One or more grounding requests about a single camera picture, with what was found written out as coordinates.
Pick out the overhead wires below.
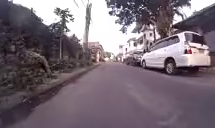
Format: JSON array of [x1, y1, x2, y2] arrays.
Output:
[[73, 0, 88, 9]]

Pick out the slender small tree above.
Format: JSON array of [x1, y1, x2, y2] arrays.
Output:
[[50, 7, 75, 60]]

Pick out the grey asphalt road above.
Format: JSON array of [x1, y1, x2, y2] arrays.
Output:
[[8, 60, 215, 128]]

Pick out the overgrown stone wall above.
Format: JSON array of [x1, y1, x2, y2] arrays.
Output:
[[0, 0, 93, 98]]

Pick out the concrete kerb strip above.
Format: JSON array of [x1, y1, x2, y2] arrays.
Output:
[[0, 62, 102, 118]]

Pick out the utility pole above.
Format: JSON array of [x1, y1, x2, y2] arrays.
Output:
[[82, 0, 93, 52]]

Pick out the white multi-storey building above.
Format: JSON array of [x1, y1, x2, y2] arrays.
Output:
[[118, 23, 161, 58]]

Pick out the reddish building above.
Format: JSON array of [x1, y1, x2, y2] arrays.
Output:
[[87, 41, 106, 63]]

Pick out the large tree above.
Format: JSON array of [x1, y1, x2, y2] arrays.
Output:
[[105, 0, 192, 40]]

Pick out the white van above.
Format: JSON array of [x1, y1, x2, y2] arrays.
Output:
[[140, 31, 212, 76]]

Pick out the dark parked car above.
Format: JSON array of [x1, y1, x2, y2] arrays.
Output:
[[123, 49, 145, 67]]

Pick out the building with dark roof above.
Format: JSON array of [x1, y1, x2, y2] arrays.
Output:
[[172, 1, 215, 67]]

